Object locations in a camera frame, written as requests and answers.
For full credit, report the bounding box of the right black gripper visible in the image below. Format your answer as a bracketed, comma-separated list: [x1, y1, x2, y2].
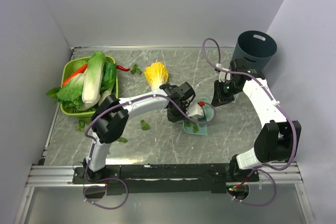
[211, 79, 242, 108]

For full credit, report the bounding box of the teal dustpan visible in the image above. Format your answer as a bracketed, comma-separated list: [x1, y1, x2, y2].
[182, 98, 214, 137]

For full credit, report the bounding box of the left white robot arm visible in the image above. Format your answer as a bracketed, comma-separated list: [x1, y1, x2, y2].
[83, 82, 195, 183]

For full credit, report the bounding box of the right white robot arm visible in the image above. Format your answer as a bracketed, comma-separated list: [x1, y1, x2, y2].
[212, 59, 301, 181]

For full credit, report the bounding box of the green scrap right of cabbage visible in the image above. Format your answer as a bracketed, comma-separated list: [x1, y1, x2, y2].
[183, 120, 199, 134]

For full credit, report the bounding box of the green scrap table centre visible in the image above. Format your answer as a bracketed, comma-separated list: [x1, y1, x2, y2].
[140, 120, 151, 131]

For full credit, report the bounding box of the yellow napa cabbage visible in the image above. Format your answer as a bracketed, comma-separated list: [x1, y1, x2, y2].
[144, 62, 169, 91]

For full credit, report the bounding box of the green scrap front centre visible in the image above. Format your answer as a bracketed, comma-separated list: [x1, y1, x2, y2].
[117, 137, 128, 143]

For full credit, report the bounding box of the green scrap near cabbage top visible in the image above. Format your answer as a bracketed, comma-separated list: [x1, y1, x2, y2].
[130, 64, 142, 74]

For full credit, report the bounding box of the dark grey waste bin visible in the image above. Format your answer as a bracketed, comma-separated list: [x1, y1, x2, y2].
[232, 30, 277, 70]

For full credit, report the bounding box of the red chili pepper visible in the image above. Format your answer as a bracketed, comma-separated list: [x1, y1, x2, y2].
[116, 65, 131, 72]

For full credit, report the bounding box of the bok choy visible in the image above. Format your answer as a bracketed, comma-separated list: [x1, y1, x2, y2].
[98, 62, 117, 105]

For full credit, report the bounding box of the white green napa cabbage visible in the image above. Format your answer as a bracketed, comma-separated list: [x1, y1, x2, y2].
[82, 51, 106, 104]

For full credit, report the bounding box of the green scrap below basket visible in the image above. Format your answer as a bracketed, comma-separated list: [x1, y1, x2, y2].
[75, 118, 91, 132]

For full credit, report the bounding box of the orange carrot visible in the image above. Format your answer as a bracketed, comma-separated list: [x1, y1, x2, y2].
[62, 63, 88, 87]

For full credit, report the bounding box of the green lettuce leaf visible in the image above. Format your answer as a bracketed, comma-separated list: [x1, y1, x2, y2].
[46, 73, 85, 110]

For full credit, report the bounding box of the green plastic basket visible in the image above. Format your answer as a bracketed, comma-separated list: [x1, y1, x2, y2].
[56, 51, 119, 118]

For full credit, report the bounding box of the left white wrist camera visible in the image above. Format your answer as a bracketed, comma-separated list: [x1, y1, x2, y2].
[186, 100, 205, 118]

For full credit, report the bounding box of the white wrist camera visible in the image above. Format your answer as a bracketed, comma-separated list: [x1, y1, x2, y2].
[186, 100, 205, 118]
[215, 63, 230, 82]

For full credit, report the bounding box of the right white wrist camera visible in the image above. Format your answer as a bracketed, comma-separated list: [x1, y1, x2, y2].
[215, 63, 230, 82]

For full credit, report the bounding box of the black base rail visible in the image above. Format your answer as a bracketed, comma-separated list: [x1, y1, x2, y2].
[72, 163, 259, 196]

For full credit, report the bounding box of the aluminium frame rail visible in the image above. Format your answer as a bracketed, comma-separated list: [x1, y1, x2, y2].
[13, 47, 316, 224]

